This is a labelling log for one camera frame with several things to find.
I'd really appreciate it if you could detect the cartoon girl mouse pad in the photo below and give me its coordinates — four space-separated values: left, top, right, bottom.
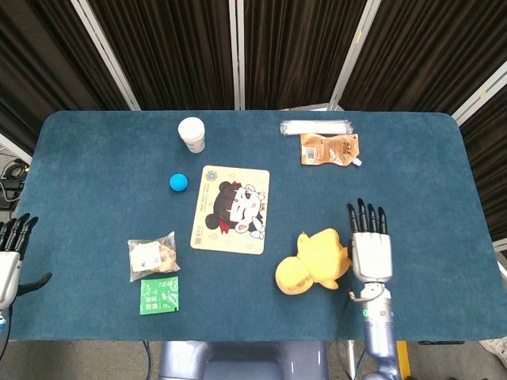
189 165 271 255

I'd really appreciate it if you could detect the blue ball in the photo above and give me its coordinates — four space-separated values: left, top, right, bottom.
169 173 189 193

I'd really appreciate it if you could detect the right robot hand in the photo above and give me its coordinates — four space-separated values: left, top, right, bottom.
346 198 394 283

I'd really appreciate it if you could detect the yellow plush duck toy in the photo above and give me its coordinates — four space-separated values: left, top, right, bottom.
275 227 353 296

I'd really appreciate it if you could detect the clear snack bag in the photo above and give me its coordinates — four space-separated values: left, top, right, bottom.
127 231 181 283

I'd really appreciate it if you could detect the black cable bundle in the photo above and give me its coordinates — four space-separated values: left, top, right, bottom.
0 156 32 212

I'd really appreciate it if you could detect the blue table cloth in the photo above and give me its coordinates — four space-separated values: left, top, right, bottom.
6 109 503 343

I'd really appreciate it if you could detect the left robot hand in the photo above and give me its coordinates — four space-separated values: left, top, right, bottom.
0 212 53 310

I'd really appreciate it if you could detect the clear plastic straw pack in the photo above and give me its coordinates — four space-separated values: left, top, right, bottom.
280 119 353 138

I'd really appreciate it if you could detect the green tea packet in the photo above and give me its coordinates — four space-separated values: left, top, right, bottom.
139 275 180 316

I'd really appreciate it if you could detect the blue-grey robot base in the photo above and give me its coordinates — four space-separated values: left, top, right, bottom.
157 340 330 380

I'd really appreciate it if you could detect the orange spout pouch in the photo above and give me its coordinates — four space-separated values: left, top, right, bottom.
299 133 364 167

